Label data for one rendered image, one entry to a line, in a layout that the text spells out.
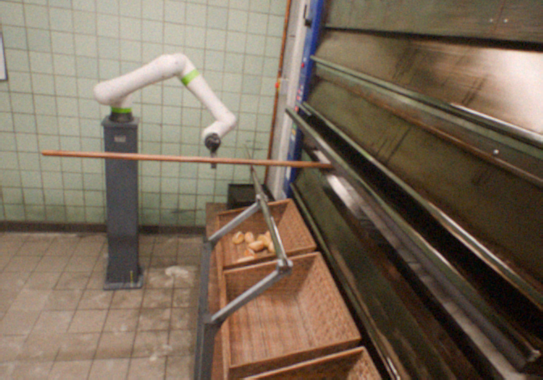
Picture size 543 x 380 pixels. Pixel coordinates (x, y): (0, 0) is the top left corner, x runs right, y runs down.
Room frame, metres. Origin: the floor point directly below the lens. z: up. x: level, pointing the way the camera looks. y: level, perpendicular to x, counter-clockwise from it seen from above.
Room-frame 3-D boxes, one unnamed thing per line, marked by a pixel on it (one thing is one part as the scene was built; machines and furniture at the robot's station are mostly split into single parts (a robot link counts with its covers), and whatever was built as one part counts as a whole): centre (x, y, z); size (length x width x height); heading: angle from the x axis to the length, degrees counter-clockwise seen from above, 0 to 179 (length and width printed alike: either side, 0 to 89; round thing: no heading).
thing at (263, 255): (1.87, 0.02, 0.72); 0.56 x 0.49 x 0.28; 14
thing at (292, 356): (1.29, -0.12, 0.72); 0.56 x 0.49 x 0.28; 12
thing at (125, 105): (2.24, 0.97, 1.36); 0.16 x 0.13 x 0.19; 175
